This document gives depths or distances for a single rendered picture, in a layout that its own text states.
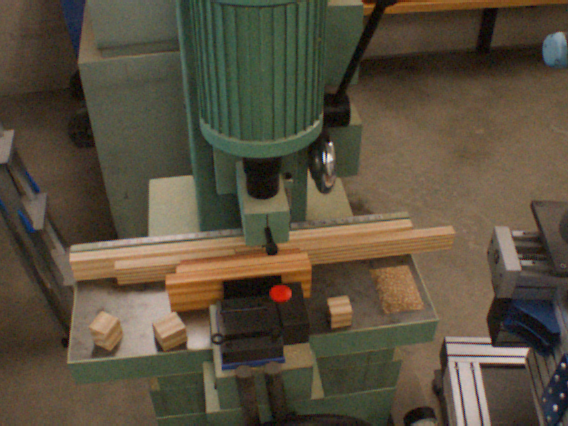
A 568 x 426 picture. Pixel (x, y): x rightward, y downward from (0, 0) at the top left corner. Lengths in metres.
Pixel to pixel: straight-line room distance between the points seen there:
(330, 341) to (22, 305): 1.56
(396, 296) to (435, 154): 1.96
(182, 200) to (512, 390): 1.06
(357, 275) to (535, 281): 0.46
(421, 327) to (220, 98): 0.50
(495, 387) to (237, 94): 1.30
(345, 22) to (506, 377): 1.19
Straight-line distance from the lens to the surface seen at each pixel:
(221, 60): 0.78
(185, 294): 1.01
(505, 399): 1.85
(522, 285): 1.40
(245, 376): 0.87
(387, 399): 1.22
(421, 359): 2.12
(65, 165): 2.98
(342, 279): 1.09
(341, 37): 1.06
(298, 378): 0.92
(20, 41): 3.47
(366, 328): 1.02
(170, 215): 1.37
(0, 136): 1.85
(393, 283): 1.07
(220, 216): 1.25
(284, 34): 0.76
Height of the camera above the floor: 1.70
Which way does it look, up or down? 41 degrees down
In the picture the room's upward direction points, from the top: straight up
